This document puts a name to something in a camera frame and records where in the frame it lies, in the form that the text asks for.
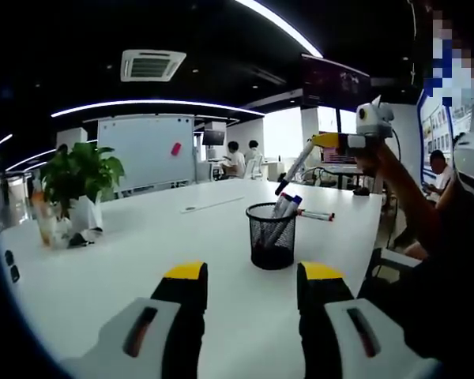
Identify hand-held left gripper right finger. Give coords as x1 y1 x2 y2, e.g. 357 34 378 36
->
296 260 443 379

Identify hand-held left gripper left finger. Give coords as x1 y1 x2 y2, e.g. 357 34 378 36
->
61 260 209 379

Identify black mesh pen holder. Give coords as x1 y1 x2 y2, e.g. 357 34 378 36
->
245 202 297 271

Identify white whiteboard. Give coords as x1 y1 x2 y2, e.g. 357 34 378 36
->
96 114 197 194

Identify person's right hand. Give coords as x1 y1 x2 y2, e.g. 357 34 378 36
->
356 151 386 179

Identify purple lit monitor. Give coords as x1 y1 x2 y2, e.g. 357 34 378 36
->
323 145 356 163

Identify large dark hanging screen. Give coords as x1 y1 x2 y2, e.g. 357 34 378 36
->
302 54 372 114

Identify white office chair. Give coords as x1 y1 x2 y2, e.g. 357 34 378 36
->
243 156 264 181

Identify grey chair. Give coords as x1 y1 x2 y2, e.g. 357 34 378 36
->
363 248 423 293

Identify person's black shirt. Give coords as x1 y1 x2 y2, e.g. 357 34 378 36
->
398 173 474 368

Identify white chest device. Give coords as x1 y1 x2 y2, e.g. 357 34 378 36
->
453 132 474 194

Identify small monitor on stand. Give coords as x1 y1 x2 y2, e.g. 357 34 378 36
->
202 129 226 145

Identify small black desk item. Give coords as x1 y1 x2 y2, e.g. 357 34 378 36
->
67 232 96 249

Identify clear glass vase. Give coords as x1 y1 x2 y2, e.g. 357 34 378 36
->
29 177 64 248

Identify potted green plant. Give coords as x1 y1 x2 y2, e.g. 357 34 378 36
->
39 141 126 234

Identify ceiling air conditioner vent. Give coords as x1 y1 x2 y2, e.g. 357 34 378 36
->
121 49 187 83

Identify blue framed wall poster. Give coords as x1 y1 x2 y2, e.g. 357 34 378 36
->
416 90 474 186

